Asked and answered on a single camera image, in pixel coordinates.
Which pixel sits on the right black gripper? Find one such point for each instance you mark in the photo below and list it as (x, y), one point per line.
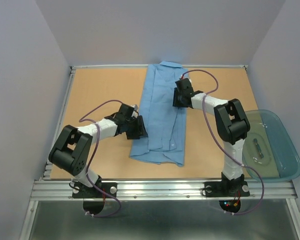
(175, 101)

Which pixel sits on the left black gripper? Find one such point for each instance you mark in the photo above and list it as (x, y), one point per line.
(140, 130)

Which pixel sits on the blue long sleeve shirt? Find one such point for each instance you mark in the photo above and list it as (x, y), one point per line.
(165, 124)

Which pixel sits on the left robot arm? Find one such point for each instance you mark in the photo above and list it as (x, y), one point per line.
(72, 147)

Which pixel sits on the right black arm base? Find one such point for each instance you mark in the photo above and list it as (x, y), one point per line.
(229, 194)

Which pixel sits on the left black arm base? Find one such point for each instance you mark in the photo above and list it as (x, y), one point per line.
(94, 201)

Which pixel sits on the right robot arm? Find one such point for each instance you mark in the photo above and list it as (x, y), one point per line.
(232, 126)

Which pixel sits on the small object inside bin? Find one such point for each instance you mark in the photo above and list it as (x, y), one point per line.
(258, 148)

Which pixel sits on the translucent teal plastic bin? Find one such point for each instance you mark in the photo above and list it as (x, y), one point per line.
(281, 161)

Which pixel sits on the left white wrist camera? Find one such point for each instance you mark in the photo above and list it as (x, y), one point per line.
(135, 107)

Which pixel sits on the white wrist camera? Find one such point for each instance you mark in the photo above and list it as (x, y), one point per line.
(185, 76)
(135, 107)

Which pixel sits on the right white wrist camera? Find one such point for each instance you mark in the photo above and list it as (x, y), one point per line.
(185, 76)

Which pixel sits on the aluminium mounting rail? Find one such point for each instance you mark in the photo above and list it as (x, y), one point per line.
(139, 189)

